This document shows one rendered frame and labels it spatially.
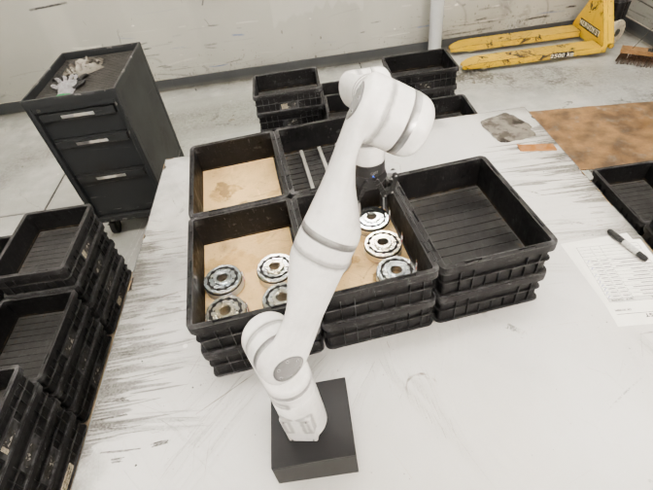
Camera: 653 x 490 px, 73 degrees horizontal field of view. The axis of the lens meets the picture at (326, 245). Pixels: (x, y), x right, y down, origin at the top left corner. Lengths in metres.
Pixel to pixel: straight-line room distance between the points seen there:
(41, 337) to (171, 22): 3.05
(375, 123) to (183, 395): 0.88
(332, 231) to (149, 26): 3.94
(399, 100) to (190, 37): 3.88
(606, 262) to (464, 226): 0.43
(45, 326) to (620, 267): 2.04
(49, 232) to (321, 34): 2.93
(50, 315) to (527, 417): 1.77
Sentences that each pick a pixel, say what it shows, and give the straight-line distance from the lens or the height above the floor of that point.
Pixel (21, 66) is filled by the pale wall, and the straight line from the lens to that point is 4.96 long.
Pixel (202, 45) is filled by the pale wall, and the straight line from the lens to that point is 4.42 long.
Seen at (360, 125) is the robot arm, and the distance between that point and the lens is 0.60.
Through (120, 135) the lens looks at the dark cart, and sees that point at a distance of 2.52.
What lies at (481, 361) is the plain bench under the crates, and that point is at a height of 0.70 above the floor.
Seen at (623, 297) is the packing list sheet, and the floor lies 0.70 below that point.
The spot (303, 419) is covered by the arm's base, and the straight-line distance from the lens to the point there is 0.92.
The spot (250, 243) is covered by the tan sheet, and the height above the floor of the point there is 0.83.
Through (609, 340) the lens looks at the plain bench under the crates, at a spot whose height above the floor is 0.70.
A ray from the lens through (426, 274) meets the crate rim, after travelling 1.05.
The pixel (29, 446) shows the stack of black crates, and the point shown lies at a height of 0.42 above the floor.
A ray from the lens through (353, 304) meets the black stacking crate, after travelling 1.07.
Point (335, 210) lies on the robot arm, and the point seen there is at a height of 1.32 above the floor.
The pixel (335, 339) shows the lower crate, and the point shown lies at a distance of 1.18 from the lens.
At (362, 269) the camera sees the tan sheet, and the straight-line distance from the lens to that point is 1.20.
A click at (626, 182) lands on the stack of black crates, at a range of 2.64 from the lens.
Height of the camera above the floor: 1.72
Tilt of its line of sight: 44 degrees down
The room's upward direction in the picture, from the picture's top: 8 degrees counter-clockwise
